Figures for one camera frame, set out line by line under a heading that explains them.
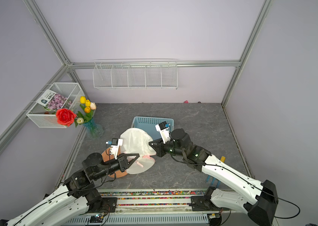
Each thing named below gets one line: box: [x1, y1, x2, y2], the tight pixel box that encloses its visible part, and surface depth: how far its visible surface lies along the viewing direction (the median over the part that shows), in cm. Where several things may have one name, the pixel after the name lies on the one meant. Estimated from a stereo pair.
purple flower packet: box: [36, 89, 73, 112], surface depth 75 cm
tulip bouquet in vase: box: [74, 96, 104, 139], surface depth 84 cm
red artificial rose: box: [55, 108, 77, 127], surface depth 67 cm
